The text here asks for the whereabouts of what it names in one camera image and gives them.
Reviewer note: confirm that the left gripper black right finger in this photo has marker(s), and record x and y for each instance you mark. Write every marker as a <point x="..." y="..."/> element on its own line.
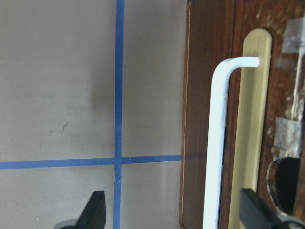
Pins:
<point x="254" y="212"/>

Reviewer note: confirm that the wooden drawer with brown front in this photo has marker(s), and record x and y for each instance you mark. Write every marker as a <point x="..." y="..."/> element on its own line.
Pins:
<point x="215" y="30"/>

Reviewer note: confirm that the white metal drawer handle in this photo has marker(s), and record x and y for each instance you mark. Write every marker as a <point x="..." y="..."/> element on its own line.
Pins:
<point x="216" y="131"/>

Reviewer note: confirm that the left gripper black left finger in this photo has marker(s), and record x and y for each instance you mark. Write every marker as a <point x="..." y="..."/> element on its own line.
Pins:
<point x="94" y="213"/>

